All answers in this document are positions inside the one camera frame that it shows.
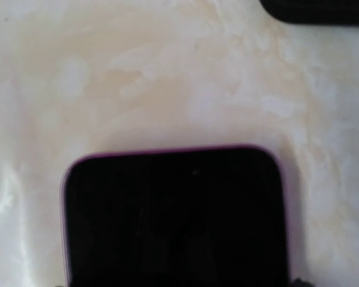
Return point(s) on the purple-edged phone screen up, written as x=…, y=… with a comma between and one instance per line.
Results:
x=210, y=216

